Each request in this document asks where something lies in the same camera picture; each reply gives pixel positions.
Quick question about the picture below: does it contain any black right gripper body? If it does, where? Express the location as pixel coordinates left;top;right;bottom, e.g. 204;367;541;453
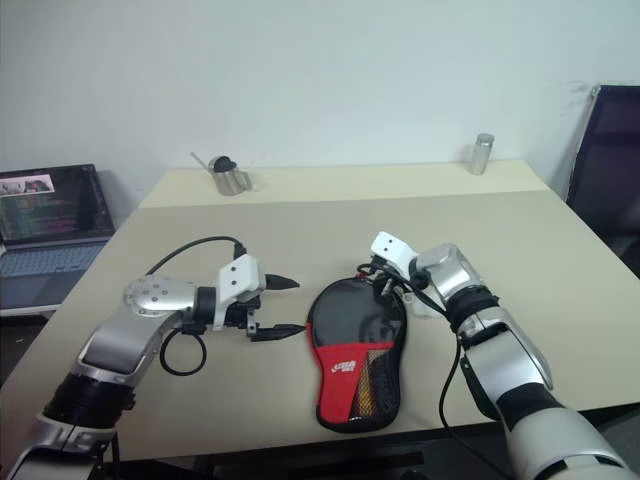
368;253;414;284

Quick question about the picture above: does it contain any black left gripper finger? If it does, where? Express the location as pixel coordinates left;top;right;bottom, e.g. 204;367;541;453
264;272;302;293
246;323;307;345

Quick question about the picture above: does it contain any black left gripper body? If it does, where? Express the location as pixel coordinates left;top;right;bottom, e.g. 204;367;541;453
227;291;265;335

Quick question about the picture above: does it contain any black red paddle case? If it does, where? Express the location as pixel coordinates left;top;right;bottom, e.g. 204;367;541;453
305;276;409;436

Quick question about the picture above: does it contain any stainless steel pitcher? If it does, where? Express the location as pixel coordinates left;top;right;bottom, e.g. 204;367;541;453
213;156;254;197

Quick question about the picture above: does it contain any thin metal straw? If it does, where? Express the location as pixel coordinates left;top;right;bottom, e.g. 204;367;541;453
190;151;217;174

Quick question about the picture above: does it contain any steel cylinder container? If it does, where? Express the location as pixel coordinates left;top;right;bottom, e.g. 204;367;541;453
467;132;496;176

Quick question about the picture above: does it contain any open laptop computer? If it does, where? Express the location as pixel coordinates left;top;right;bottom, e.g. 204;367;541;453
0;163;118;313

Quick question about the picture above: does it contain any black office chair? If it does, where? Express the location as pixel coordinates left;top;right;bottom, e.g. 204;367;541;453
566;83;640;267

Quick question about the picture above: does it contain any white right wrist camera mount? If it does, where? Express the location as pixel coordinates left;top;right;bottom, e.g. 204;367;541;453
369;230;419;277

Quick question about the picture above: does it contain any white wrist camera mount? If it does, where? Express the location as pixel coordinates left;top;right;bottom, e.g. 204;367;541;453
369;230;419;277
211;254;268;333

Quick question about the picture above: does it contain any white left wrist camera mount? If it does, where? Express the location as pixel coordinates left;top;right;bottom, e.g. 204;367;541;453
211;254;268;333

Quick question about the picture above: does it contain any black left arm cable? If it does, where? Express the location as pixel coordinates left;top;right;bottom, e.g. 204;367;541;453
144;235;249;377

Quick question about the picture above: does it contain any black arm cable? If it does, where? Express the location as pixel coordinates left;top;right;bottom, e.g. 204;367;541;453
372;257;484;454
144;235;249;377

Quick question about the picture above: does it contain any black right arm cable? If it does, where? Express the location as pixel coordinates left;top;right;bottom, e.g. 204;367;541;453
372;257;484;454

